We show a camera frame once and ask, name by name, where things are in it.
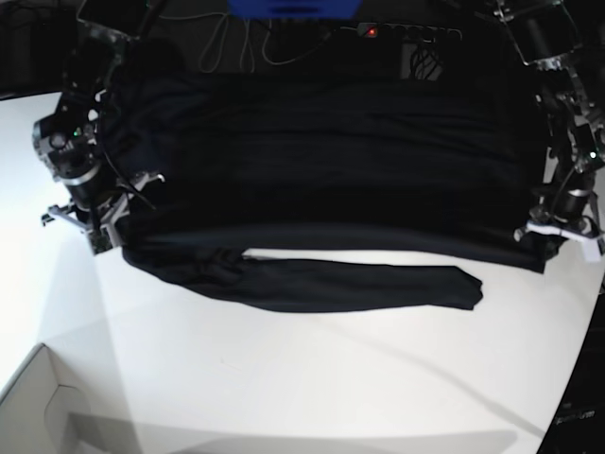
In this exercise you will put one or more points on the blue box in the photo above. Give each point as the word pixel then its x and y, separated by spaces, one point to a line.
pixel 294 9

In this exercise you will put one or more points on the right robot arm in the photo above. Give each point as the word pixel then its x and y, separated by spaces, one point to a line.
pixel 69 142

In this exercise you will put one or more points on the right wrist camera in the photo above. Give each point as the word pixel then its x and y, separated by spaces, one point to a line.
pixel 100 242

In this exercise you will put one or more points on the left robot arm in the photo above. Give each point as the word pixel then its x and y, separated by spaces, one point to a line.
pixel 547 40

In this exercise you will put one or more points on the white power strip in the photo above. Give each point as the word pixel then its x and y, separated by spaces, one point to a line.
pixel 409 32

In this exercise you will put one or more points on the dark navy t-shirt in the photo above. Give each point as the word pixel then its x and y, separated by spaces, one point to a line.
pixel 320 165

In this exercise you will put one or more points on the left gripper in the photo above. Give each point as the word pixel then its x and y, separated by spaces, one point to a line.
pixel 573 215

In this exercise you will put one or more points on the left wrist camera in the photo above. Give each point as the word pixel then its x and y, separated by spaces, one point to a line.
pixel 593 249

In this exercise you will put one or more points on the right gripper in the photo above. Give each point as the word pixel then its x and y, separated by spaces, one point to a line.
pixel 96 205

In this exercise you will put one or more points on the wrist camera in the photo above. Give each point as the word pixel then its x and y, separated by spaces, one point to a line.
pixel 593 249
pixel 100 242

